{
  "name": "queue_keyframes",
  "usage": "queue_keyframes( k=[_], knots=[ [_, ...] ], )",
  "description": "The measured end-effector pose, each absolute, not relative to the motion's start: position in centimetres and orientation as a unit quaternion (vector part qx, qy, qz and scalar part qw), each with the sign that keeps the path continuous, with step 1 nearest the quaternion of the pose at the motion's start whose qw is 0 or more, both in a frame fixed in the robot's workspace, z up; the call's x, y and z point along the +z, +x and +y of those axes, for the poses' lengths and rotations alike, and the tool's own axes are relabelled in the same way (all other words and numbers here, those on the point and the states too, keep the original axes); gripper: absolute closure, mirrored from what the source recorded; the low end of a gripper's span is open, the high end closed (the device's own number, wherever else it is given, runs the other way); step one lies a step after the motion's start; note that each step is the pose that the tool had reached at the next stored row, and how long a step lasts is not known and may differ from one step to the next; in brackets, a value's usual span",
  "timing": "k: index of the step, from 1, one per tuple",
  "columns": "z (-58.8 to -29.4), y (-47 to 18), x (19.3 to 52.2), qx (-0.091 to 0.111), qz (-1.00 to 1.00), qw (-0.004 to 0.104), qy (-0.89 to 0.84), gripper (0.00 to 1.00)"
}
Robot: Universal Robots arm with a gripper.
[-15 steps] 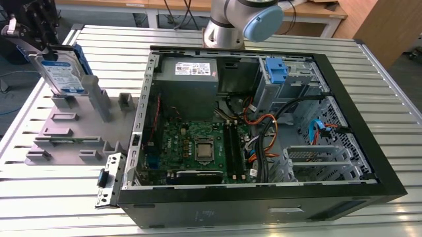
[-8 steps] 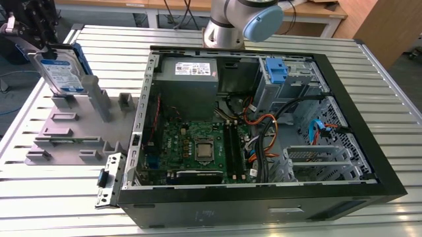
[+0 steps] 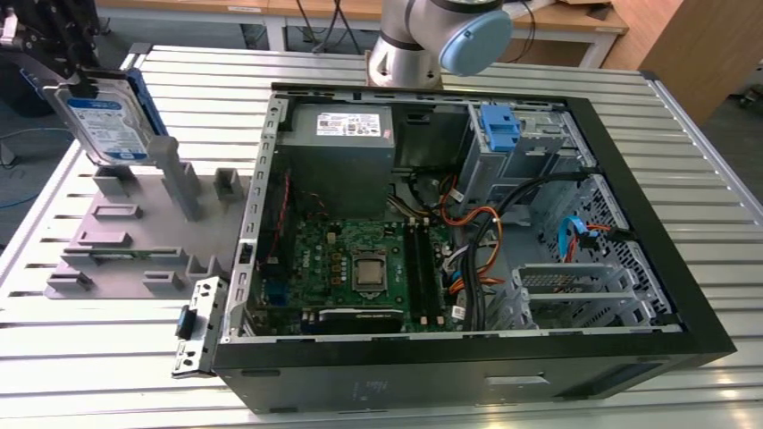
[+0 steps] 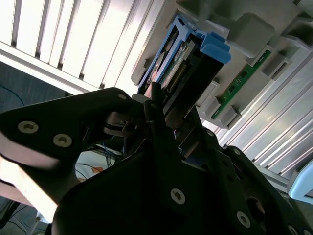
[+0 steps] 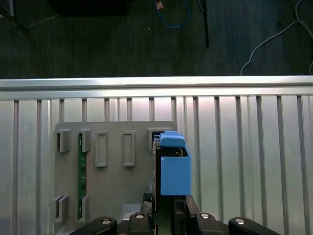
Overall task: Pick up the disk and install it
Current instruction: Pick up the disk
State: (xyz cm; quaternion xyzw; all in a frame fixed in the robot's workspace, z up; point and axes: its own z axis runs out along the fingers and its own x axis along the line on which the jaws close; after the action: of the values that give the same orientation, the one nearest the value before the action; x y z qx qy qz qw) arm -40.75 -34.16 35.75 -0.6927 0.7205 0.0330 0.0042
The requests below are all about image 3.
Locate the yellow black wire bundle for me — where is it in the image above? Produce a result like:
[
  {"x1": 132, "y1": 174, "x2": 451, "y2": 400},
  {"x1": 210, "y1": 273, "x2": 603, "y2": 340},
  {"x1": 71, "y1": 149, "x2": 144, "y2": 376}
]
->
[{"x1": 385, "y1": 191, "x2": 434, "y2": 220}]

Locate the wooden top desk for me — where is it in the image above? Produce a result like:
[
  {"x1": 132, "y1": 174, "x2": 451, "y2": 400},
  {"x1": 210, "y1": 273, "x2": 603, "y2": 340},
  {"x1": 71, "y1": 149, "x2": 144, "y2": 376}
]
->
[{"x1": 510, "y1": 0, "x2": 631, "y2": 69}]

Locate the metal drive cage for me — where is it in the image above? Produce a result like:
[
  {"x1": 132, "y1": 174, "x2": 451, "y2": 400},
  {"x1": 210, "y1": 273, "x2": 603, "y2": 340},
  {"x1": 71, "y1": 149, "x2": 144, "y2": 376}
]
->
[{"x1": 458, "y1": 102, "x2": 598, "y2": 211}]

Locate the orange wire black plug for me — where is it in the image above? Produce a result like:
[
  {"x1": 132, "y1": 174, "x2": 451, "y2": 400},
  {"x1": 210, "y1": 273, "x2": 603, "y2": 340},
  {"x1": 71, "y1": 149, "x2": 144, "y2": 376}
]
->
[{"x1": 569, "y1": 225, "x2": 633, "y2": 263}]

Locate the CPU socket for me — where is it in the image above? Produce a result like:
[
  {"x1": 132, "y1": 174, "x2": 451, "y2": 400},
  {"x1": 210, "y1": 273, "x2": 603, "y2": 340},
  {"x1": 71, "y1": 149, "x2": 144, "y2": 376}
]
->
[{"x1": 349, "y1": 249, "x2": 395, "y2": 301}]

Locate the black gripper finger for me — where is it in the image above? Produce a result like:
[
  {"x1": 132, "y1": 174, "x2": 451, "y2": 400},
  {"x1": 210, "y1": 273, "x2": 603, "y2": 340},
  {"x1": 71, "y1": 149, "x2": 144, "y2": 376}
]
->
[{"x1": 70, "y1": 38, "x2": 102, "y2": 97}]

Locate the white frame desk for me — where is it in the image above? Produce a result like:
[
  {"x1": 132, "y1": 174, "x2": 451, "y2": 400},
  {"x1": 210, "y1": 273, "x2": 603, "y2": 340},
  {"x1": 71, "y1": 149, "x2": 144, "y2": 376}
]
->
[{"x1": 95, "y1": 0, "x2": 383, "y2": 53}]

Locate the grey power supply unit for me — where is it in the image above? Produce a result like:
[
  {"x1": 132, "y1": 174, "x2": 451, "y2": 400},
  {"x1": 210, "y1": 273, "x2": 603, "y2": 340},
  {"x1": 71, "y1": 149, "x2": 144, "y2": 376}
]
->
[{"x1": 278, "y1": 103, "x2": 399, "y2": 220}]

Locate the black round bin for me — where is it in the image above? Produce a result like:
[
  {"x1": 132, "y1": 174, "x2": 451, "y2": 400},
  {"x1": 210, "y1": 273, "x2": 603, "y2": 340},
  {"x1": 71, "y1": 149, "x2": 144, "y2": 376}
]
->
[{"x1": 0, "y1": 53, "x2": 59, "y2": 118}]

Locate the thick black cable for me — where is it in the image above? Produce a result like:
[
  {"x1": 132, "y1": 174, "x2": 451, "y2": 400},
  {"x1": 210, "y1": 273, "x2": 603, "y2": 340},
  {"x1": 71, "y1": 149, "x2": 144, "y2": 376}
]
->
[
  {"x1": 463, "y1": 172, "x2": 598, "y2": 332},
  {"x1": 467, "y1": 172, "x2": 598, "y2": 332}
]

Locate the thin red wire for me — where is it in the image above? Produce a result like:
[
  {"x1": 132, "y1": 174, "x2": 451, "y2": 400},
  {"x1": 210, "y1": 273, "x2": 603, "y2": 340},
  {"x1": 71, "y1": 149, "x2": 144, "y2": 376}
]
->
[{"x1": 265, "y1": 172, "x2": 294, "y2": 267}]

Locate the green motherboard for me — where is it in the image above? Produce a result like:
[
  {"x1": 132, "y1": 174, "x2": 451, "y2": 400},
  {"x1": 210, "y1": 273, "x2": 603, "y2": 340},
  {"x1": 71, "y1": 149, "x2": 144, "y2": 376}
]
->
[{"x1": 247, "y1": 216, "x2": 473, "y2": 334}]

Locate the chair caster base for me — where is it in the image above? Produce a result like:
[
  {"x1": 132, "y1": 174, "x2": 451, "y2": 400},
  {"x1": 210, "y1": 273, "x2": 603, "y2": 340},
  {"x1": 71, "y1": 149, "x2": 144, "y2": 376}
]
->
[{"x1": 737, "y1": 66, "x2": 763, "y2": 108}]

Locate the pale blue floor cable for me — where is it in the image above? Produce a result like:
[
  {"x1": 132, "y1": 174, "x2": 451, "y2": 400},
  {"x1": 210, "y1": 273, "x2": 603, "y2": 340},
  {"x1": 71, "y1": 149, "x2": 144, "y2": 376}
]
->
[{"x1": 0, "y1": 127, "x2": 80, "y2": 211}]

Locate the grey parts rack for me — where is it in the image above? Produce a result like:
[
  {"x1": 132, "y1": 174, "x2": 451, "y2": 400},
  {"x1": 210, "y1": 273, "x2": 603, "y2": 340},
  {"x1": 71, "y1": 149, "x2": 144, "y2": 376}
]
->
[{"x1": 44, "y1": 136, "x2": 255, "y2": 301}]

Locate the blue drive latch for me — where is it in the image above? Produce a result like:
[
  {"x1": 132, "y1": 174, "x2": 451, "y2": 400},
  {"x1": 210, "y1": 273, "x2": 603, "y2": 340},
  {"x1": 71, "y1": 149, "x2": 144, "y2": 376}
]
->
[{"x1": 479, "y1": 105, "x2": 522, "y2": 153}]

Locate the metal expansion slot bracket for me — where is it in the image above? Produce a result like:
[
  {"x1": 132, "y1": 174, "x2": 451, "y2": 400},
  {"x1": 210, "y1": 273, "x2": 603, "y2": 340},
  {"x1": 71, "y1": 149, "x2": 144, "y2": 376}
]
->
[{"x1": 171, "y1": 275, "x2": 231, "y2": 380}]

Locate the hard disk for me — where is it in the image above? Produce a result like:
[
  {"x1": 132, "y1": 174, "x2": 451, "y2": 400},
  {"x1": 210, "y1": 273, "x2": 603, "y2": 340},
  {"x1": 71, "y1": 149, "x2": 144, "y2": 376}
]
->
[{"x1": 40, "y1": 66, "x2": 167, "y2": 168}]

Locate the blue wire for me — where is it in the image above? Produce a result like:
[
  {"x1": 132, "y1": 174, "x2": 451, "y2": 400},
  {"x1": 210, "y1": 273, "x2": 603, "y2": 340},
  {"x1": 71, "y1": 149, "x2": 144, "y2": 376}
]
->
[{"x1": 559, "y1": 214, "x2": 607, "y2": 265}]

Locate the orange wire bundle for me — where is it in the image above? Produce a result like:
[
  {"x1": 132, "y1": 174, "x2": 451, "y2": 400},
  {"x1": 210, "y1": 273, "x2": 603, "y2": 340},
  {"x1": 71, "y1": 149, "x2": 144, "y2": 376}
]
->
[{"x1": 441, "y1": 178, "x2": 509, "y2": 305}]

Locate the black PC case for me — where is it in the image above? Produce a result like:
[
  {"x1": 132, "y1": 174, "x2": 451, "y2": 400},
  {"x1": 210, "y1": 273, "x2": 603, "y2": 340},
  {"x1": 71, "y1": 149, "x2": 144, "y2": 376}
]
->
[{"x1": 211, "y1": 81, "x2": 739, "y2": 415}]

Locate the silver CPU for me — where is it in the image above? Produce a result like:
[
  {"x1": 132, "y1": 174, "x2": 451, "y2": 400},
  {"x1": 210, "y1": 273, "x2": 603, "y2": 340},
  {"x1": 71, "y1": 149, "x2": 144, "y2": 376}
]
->
[{"x1": 355, "y1": 260, "x2": 387, "y2": 287}]

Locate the green RAM stick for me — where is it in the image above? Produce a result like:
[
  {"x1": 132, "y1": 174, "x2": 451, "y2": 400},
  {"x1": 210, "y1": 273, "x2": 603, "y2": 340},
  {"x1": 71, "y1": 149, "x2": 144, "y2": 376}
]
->
[{"x1": 88, "y1": 250, "x2": 152, "y2": 261}]

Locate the black graphics card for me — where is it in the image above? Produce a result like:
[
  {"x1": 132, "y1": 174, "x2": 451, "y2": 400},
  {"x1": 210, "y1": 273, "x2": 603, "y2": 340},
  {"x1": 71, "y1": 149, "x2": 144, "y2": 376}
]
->
[{"x1": 313, "y1": 307, "x2": 407, "y2": 334}]

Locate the metal disk bay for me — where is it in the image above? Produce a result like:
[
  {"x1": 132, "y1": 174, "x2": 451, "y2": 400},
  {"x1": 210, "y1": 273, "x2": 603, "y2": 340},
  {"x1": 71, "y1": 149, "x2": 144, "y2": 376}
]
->
[{"x1": 510, "y1": 262, "x2": 657, "y2": 332}]

